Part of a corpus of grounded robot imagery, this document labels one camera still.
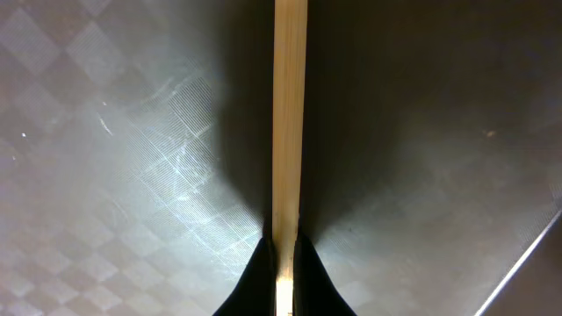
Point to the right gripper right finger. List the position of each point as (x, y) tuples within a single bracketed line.
[(314, 292)]

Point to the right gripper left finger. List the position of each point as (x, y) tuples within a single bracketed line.
[(254, 294)]

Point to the wooden chopstick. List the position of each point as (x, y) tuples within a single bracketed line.
[(289, 68)]

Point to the brown serving tray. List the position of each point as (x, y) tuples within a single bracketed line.
[(136, 154)]

